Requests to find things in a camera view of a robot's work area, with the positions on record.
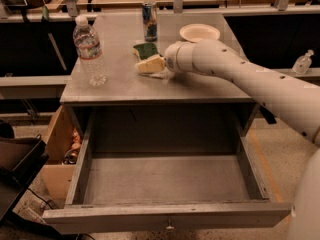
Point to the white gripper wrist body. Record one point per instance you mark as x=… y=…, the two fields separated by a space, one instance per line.
x=172 y=60

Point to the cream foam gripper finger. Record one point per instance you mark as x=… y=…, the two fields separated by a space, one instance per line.
x=150 y=65

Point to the green and yellow sponge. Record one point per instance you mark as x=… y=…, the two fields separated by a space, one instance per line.
x=145 y=50

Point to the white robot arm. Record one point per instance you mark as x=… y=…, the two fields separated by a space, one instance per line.
x=295 y=102

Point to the grey cabinet with top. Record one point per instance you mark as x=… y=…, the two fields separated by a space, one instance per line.
x=133 y=109

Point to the open grey top drawer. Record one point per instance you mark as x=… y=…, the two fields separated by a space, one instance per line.
x=140 y=187

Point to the small drawer key knob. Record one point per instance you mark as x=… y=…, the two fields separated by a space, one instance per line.
x=169 y=226

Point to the white bowl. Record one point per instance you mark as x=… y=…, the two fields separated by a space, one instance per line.
x=197 y=32

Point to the blue energy drink can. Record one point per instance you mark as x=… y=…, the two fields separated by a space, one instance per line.
x=149 y=17

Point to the clear plastic water bottle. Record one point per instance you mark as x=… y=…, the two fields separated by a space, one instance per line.
x=87 y=43

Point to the clear soap dispenser bottle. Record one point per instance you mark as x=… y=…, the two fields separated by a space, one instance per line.
x=303 y=63

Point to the wooden box on floor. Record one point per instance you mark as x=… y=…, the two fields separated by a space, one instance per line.
x=59 y=138

